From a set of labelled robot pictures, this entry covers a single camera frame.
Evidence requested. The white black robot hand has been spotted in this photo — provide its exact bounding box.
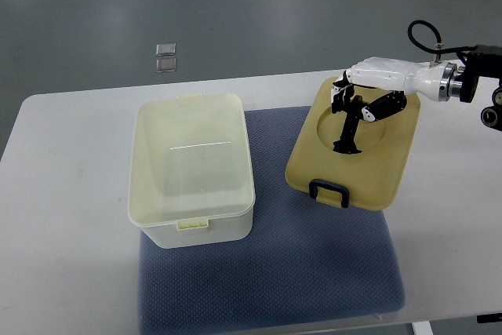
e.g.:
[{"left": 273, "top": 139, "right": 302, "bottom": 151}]
[{"left": 331, "top": 57, "right": 461, "bottom": 122}]

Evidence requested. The yellow box lid black handle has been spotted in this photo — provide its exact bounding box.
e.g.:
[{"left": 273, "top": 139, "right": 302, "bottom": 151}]
[{"left": 285, "top": 78, "right": 420, "bottom": 211}]

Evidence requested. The white storage box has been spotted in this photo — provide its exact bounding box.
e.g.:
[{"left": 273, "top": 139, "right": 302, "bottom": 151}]
[{"left": 128, "top": 93, "right": 256, "bottom": 249}]

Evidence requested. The blue grey mat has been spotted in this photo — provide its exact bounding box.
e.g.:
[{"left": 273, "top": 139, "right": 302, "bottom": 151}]
[{"left": 138, "top": 107, "right": 405, "bottom": 334}]

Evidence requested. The upper metal floor plate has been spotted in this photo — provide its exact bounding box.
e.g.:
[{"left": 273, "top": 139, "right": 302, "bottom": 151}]
[{"left": 155, "top": 42, "right": 176, "bottom": 56}]

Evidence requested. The white table leg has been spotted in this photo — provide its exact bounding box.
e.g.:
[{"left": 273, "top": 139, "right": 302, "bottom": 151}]
[{"left": 411, "top": 321, "right": 434, "bottom": 335}]

